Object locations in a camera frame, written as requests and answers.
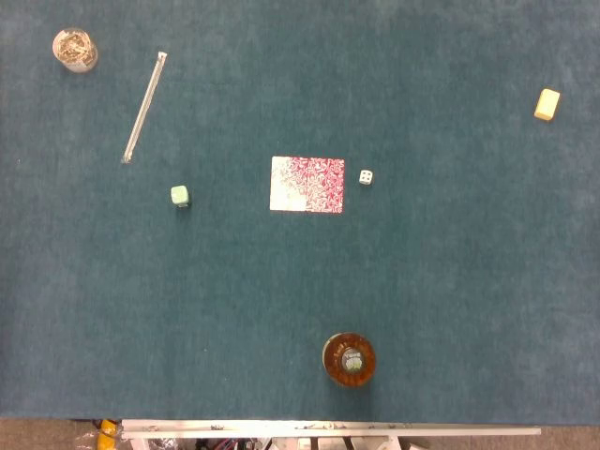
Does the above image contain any teal table cloth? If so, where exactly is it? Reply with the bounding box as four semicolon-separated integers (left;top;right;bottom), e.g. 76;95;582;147
0;0;600;426

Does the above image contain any red white patterned card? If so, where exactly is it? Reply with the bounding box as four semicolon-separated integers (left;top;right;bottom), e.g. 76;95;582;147
269;156;346;216

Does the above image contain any brown tea bottle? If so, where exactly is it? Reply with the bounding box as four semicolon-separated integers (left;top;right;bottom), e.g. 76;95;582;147
322;332;378;388

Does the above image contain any clear plastic tube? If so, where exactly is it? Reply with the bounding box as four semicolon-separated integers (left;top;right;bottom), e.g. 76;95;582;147
120;51;169;165

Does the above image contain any yellow eraser block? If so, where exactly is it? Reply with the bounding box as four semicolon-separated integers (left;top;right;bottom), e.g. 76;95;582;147
533;87;562;123

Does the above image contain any yellow object under table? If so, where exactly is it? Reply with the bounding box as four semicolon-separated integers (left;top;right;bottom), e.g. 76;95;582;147
96;419;118;450

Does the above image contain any clear jar of paper clips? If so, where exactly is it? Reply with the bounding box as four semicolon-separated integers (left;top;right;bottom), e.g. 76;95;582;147
52;27;99;74

